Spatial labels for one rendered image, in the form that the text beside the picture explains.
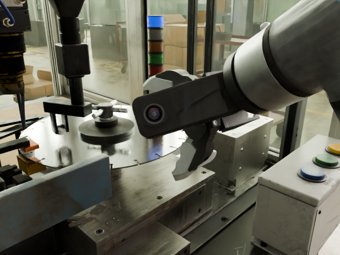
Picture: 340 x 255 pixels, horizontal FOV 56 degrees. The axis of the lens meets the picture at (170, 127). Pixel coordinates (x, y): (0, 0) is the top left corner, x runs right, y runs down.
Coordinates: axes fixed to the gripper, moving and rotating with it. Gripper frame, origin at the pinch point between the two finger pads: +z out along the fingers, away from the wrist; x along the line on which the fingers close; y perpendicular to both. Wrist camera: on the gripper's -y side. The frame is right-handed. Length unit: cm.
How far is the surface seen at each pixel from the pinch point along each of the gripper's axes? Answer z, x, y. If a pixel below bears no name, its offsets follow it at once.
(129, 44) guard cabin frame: 58, 44, 35
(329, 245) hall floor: 75, -71, 122
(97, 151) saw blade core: 11.4, 1.1, -5.3
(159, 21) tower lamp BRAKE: 21.1, 31.0, 24.3
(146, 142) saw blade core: 10.1, 0.2, 3.6
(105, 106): 14.3, 9.5, -0.1
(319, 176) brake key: -5.3, -15.4, 25.5
